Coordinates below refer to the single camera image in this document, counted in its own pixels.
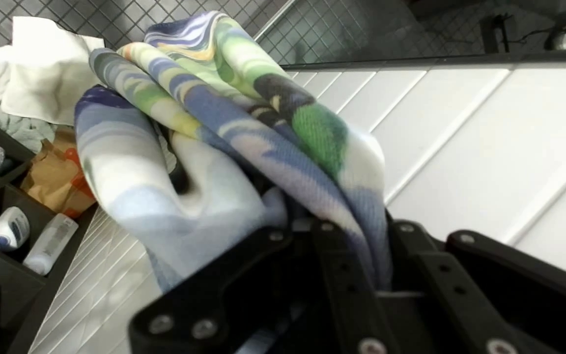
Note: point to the clear small bottle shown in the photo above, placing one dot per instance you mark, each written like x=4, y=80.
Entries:
x=49, y=245

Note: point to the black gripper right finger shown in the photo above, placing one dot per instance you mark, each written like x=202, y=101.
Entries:
x=472, y=296

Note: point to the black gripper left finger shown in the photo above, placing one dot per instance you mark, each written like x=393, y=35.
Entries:
x=277, y=292

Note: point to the white crumpled cloth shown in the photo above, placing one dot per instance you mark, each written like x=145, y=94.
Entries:
x=43, y=72

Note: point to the black shelf unit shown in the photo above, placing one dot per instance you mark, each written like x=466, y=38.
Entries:
x=26, y=296

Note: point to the white small tube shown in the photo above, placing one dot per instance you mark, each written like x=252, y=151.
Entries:
x=14, y=229

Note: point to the colourful bath towel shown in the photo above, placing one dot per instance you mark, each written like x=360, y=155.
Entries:
x=195, y=139

